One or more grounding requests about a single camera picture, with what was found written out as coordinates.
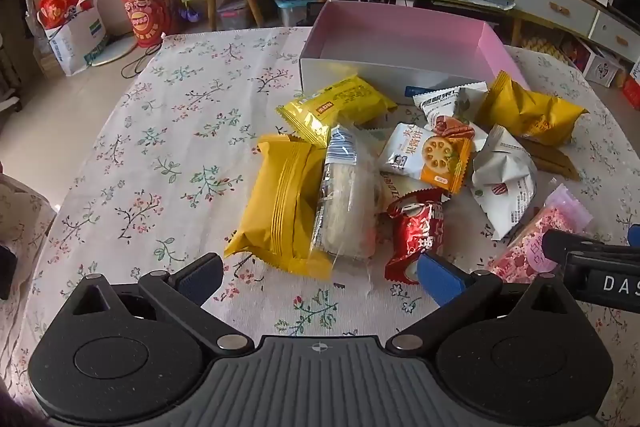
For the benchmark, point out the red carton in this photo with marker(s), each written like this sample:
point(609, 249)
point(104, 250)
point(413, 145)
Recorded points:
point(632, 92)

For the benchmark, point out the yellow beaded cushion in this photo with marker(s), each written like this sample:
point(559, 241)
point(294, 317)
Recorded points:
point(542, 44)

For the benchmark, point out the white orange cracker packet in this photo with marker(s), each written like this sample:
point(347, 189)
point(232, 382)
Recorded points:
point(425, 157)

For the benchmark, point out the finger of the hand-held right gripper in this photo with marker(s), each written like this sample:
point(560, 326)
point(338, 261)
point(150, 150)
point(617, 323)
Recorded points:
point(560, 244)
point(635, 234)

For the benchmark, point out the clear plastic bread packet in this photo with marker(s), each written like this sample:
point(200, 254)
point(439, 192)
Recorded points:
point(345, 197)

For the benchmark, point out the printed yellow snack packet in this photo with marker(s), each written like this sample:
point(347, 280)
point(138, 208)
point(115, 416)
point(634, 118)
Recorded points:
point(340, 102)

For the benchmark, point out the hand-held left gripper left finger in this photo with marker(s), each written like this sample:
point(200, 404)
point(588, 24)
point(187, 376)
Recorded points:
point(200, 277)

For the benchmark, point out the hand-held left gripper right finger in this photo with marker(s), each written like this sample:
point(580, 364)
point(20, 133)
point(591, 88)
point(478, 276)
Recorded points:
point(440, 279)

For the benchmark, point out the white printed carton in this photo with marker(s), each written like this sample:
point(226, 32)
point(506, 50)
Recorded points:
point(602, 69)

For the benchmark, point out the red gift bag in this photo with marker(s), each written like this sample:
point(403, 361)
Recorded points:
point(60, 4)

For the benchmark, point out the pink white cardboard box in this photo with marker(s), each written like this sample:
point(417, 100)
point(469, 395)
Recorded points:
point(380, 32)

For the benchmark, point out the red cylindrical gift box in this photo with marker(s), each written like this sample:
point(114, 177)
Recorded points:
point(145, 17)

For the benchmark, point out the clear plastic storage box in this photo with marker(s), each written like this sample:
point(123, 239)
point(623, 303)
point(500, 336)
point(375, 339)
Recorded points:
point(232, 14)
point(292, 14)

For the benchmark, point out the floral covered chair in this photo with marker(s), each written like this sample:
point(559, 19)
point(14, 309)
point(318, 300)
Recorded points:
point(20, 217)

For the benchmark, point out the smooth white pecan packet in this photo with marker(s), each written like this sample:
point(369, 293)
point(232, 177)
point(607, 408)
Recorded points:
point(445, 99)

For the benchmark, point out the floral tablecloth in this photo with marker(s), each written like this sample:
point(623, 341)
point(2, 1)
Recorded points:
point(175, 117)

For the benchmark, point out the golden brown sachet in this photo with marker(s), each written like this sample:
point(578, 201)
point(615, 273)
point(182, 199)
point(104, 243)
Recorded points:
point(550, 159)

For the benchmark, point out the puffy golden yellow packet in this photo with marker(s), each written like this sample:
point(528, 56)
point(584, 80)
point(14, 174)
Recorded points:
point(530, 112)

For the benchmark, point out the red snack packet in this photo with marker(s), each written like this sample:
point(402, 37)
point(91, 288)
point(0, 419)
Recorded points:
point(415, 232)

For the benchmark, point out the white paper shopping bag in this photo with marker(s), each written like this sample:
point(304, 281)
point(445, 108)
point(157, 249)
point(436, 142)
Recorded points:
point(75, 42)

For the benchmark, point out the pink snack packet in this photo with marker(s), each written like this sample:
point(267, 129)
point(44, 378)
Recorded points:
point(540, 237)

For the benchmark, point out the white round floor base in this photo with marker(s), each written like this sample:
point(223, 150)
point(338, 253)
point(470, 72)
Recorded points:
point(115, 54)

